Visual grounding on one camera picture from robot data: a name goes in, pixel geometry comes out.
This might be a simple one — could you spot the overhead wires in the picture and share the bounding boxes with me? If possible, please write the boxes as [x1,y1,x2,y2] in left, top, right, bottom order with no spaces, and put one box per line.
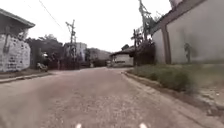
[36,0,73,34]

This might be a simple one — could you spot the concrete kerb strip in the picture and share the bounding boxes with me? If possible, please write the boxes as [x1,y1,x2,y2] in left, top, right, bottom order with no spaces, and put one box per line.
[0,71,54,84]
[121,70,224,128]

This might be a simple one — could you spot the dark hedge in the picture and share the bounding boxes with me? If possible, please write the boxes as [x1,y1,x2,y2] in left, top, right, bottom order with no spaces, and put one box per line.
[134,39,156,66]

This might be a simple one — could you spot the dark trees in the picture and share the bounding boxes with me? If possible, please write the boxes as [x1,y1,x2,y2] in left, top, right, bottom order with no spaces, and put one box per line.
[25,33,66,70]

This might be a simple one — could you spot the pale building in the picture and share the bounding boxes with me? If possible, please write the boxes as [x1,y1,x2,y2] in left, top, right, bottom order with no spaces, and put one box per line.
[63,41,88,63]

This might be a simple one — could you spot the building with white stone wall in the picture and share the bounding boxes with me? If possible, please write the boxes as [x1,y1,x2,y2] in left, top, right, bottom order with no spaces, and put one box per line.
[0,8,37,74]

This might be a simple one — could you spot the small white building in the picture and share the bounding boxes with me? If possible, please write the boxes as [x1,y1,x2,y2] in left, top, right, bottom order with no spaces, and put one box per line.
[109,46,136,68]

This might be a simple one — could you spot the grey concrete road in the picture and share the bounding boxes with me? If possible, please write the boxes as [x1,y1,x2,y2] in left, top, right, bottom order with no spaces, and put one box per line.
[0,66,214,128]

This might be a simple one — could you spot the grass verge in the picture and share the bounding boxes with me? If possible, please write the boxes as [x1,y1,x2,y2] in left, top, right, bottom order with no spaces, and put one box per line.
[127,63,224,94]

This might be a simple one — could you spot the utility pole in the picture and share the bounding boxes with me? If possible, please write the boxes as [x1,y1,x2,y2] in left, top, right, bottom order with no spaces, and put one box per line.
[130,0,153,67]
[65,19,78,70]

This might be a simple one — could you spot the grey walled building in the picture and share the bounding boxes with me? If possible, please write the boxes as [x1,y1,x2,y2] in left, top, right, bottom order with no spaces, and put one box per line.
[150,0,224,66]

